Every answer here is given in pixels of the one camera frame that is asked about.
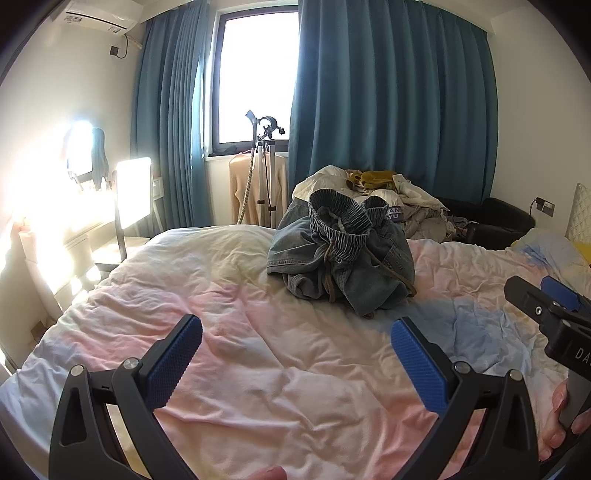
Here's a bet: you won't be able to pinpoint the grey jacket with purple label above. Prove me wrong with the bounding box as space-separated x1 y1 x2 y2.
383 194 462 241

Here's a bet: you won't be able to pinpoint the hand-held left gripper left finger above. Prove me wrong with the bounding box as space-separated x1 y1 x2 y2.
48 314 204 480

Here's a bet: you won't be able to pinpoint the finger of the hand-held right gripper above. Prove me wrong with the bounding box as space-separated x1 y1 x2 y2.
541 276 591 319
504 276 573 330

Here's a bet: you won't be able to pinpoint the desk mirror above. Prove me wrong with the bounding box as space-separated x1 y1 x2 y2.
65 121 109 183

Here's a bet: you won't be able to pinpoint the blue denim jeans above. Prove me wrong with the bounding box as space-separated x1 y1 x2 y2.
267 188 416 319

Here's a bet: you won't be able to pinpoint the white desk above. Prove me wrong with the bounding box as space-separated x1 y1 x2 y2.
18 217 121 315

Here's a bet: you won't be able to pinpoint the pastel tie-dye pillow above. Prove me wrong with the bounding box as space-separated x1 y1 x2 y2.
505 226 591 280

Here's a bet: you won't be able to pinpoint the wide teal curtain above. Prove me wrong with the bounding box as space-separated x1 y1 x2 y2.
288 0 498 206

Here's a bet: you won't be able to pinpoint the person's right hand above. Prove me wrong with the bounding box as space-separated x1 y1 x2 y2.
538 381 583 462

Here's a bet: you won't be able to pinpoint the white backed chair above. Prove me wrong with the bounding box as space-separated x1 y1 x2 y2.
95 157 155 273

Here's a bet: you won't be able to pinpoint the garment steamer stand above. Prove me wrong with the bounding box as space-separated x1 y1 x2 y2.
238 110 289 227

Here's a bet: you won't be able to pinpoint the mustard yellow garment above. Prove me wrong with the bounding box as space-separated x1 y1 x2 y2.
346 169 400 191

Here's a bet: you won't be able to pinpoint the white air conditioner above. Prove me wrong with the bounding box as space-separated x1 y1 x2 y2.
51 0 139 33

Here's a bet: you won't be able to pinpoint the beige hanging sweater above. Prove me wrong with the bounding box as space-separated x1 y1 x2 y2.
229 150 289 228

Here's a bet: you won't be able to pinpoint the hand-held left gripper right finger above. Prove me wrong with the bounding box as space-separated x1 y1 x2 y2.
390 316 542 480

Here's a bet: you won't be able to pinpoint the narrow teal curtain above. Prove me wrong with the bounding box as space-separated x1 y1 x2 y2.
130 0 211 236

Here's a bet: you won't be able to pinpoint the dark framed window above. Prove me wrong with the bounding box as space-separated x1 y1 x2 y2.
210 9 301 160

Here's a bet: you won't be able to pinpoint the cream down jacket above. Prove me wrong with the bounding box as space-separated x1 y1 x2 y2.
292 165 451 232

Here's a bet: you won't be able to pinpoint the pastel tie-dye duvet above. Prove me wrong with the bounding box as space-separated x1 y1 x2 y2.
0 225 591 480

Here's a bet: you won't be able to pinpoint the person's left hand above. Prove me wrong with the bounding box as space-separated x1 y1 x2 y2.
247 465 289 480

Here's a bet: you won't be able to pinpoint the black sofa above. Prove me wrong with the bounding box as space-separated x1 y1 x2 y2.
434 196 536 245

